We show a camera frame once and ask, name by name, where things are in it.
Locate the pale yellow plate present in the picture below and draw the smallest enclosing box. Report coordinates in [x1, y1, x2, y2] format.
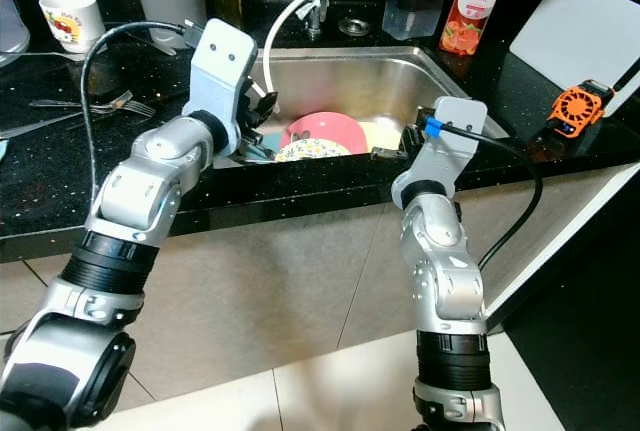
[360, 121, 411, 152]

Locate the floral patterned plate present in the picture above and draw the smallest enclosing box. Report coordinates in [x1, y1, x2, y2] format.
[275, 138, 328, 162]

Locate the stainless steel sink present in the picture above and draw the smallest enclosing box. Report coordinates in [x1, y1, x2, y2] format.
[210, 46, 511, 165]

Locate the pink plate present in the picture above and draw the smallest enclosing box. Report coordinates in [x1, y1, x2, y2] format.
[285, 111, 369, 157]

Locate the steel fork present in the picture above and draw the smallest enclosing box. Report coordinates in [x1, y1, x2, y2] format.
[30, 91, 133, 110]
[0, 101, 156, 142]

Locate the clear sponge holder dispenser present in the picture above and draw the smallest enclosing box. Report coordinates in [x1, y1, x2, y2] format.
[382, 0, 446, 42]

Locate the peach dish soap bottle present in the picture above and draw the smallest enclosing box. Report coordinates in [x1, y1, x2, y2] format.
[438, 0, 513, 57]

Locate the grey thermos flask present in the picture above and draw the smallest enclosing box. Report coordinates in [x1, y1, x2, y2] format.
[128, 0, 208, 50]

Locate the orange black handheld fan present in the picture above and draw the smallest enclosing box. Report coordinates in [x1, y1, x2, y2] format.
[548, 79, 616, 139]

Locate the white cutting board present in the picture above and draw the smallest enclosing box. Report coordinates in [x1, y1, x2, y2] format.
[508, 0, 640, 92]

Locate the white cartoon print mug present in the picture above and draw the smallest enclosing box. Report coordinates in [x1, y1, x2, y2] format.
[38, 0, 106, 55]

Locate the clear plastic container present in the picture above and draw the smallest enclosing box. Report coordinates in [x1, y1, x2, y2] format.
[0, 0, 33, 60]

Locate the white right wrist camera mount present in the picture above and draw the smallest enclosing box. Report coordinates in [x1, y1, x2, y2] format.
[410, 96, 488, 187]

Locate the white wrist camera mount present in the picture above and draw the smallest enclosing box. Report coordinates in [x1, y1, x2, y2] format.
[188, 18, 258, 127]
[410, 96, 488, 187]

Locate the white flexible hose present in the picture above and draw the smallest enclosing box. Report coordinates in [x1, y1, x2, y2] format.
[260, 0, 416, 97]

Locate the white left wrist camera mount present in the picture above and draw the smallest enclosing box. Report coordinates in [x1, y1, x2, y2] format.
[188, 18, 258, 127]

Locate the round metal counter ring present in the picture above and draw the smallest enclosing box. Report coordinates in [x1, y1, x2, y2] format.
[338, 17, 371, 37]

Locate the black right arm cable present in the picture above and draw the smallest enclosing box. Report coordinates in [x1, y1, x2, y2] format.
[425, 121, 544, 272]

